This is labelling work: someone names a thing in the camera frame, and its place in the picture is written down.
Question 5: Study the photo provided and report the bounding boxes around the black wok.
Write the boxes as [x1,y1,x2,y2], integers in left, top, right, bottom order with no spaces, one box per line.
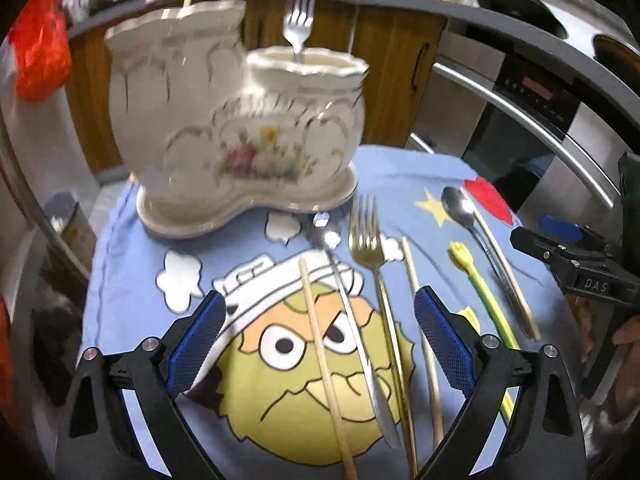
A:
[470,0,568,38]

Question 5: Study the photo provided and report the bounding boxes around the floral ceramic utensil holder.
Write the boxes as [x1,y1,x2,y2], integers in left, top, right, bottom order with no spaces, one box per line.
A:
[104,0,371,238]

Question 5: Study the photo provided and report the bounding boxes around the blue cartoon printed cloth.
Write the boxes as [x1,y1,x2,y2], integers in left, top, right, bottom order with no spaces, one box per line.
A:
[80,144,566,480]

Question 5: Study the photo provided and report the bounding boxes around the silver spoon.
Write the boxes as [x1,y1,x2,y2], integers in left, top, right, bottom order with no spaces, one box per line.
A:
[442,186,526,326]
[306,212,403,450]

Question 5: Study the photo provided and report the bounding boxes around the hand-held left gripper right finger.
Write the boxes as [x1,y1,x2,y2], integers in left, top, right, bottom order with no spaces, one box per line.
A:
[414,285,588,480]

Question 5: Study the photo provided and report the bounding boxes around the green yellow-tipped plastic utensil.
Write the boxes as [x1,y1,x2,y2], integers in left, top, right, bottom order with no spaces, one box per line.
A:
[459,306,516,421]
[448,241,521,351]

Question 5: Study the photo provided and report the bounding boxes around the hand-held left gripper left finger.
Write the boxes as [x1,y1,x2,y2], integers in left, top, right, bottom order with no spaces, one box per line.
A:
[55,290,228,480]

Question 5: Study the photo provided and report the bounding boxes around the stainless steel oven range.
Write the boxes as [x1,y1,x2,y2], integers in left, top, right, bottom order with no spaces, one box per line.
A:
[407,0,640,221]

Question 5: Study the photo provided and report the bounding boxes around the gold fork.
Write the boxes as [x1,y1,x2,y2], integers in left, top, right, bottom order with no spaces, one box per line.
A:
[348,195,420,478]

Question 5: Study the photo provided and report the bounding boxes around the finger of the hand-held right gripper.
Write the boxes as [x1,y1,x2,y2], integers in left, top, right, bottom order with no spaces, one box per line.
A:
[510,226,578,288]
[539,214,608,257]

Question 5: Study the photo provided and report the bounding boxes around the person's right hand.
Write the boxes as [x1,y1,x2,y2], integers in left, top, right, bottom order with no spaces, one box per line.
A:
[612,317,640,356]

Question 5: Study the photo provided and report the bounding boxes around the red plastic bag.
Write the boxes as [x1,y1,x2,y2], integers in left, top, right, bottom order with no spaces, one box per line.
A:
[10,0,73,103]

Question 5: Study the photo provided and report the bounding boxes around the silver fork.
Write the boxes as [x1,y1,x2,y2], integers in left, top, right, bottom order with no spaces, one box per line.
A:
[282,0,317,61]

